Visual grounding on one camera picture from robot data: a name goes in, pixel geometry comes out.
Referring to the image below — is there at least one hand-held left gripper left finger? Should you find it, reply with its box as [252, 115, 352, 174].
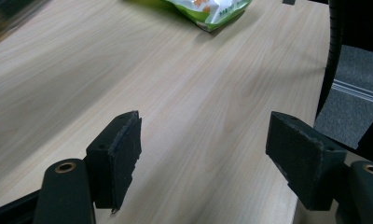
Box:
[84, 109, 143, 215]

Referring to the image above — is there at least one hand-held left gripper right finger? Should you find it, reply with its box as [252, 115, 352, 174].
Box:
[265, 110, 348, 212]

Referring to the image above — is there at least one white and green food packet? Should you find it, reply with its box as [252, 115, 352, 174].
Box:
[161, 0, 253, 34]

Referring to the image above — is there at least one aluminium floor rail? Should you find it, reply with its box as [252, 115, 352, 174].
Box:
[331, 78, 373, 106]

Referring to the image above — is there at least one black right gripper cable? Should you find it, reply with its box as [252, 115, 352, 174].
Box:
[315, 0, 345, 119]

